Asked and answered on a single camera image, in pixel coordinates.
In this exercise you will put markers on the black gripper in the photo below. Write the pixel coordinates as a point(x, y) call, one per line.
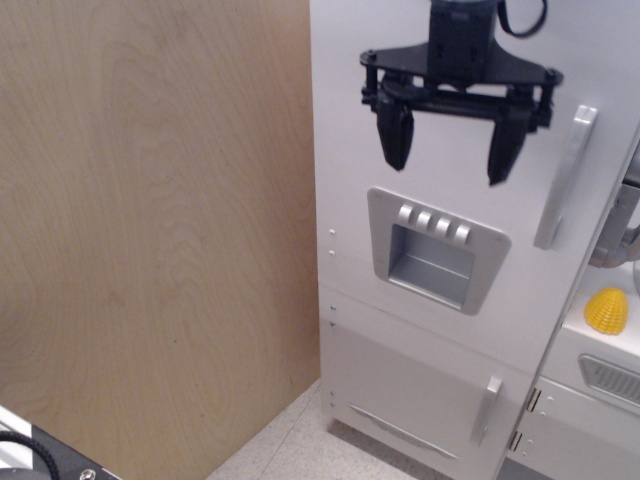
point(462, 70)

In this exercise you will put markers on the white fridge door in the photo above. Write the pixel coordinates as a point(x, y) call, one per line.
point(420, 398)
point(595, 44)

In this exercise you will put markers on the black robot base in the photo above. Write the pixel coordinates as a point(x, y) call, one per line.
point(28, 452)

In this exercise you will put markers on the white toy fridge cabinet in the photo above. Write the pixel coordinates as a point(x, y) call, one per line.
point(460, 412)

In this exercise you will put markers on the silver ice dispenser panel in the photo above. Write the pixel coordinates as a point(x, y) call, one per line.
point(446, 258)

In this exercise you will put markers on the yellow toy corn piece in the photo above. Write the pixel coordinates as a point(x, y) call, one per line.
point(607, 311)

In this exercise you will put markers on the grey oven vent panel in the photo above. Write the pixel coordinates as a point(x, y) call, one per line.
point(610, 378)

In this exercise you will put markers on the white toy kitchen counter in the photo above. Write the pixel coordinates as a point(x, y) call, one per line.
point(575, 431)

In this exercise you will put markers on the silver upper door handle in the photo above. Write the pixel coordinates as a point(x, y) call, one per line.
point(581, 128)

